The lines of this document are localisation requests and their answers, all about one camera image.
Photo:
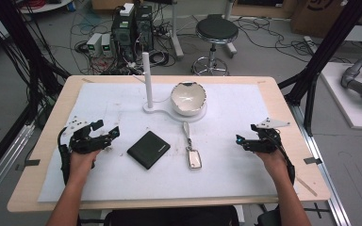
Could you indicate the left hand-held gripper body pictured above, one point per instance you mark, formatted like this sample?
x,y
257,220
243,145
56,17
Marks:
x,y
83,142

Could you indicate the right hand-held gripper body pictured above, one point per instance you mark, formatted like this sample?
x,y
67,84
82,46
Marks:
x,y
265,142

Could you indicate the white stand with pegs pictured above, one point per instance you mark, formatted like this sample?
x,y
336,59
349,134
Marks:
x,y
147,81

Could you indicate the person's left hand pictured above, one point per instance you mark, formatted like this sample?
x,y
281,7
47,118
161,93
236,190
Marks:
x,y
81,166

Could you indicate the person's right hand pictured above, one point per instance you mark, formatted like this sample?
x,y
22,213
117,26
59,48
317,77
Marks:
x,y
275,164

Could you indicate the black wallet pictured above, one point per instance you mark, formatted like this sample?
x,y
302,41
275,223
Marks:
x,y
148,149

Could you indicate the black tape piece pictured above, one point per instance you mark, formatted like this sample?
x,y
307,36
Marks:
x,y
31,162
312,160

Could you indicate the white table mat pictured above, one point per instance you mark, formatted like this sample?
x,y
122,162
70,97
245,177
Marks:
x,y
138,185

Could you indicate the white bowl with dark rim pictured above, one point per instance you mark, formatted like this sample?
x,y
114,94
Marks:
x,y
188,100

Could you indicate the small white power supply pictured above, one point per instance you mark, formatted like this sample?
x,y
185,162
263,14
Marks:
x,y
93,44
106,45

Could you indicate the white floor board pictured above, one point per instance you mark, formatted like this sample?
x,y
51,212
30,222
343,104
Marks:
x,y
342,103

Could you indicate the black computer tower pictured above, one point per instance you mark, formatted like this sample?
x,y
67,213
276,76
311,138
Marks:
x,y
132,31

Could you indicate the person's dark clothing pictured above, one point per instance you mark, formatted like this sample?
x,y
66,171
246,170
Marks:
x,y
169,216

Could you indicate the black round stool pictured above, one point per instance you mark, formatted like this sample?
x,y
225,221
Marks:
x,y
217,29

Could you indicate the cardboard box with black logo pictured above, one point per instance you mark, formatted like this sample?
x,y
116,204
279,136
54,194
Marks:
x,y
326,17

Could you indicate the black metal frame post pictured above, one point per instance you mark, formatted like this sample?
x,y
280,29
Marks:
x,y
22,37
330,44

